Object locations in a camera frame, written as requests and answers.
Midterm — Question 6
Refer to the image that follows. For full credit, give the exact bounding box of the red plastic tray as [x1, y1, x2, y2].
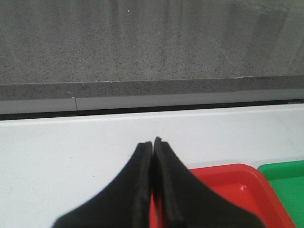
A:
[150, 164, 294, 228]

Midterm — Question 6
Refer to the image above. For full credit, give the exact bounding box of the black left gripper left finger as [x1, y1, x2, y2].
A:
[53, 142, 152, 228]

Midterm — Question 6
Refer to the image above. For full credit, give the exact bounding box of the green plastic tray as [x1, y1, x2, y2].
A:
[258, 160, 304, 228]

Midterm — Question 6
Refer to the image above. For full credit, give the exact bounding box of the grey stone counter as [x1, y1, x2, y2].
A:
[0, 0, 304, 121]

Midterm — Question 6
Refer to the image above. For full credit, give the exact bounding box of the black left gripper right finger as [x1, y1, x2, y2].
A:
[152, 137, 264, 228]

